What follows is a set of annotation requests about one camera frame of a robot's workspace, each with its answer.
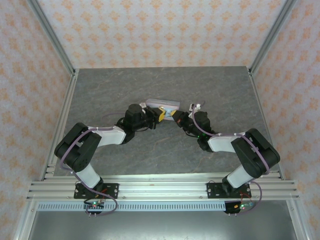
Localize aluminium lower frame rail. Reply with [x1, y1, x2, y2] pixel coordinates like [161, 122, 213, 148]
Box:
[286, 199, 310, 240]
[13, 199, 38, 240]

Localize aluminium frame post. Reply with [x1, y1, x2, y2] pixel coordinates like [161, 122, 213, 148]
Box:
[248, 0, 298, 76]
[26, 0, 77, 76]

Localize light blue illustrated tin box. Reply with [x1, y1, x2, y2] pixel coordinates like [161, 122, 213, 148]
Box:
[145, 98, 181, 123]

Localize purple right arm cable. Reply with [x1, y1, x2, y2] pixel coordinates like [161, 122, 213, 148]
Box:
[188, 101, 271, 216]

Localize wide aluminium cross rail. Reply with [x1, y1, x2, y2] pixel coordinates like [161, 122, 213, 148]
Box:
[26, 174, 300, 202]

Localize aluminium table side rail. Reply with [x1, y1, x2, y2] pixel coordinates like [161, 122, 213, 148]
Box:
[41, 69, 81, 181]
[248, 68, 286, 181]

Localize grey metal panel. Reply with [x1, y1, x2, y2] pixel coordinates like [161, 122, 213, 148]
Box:
[27, 211, 300, 240]

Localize small controller board with LEDs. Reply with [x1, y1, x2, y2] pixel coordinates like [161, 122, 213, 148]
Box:
[83, 199, 106, 216]
[224, 199, 256, 216]

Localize white slotted cable duct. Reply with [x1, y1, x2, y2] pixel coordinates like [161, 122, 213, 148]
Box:
[36, 201, 276, 213]

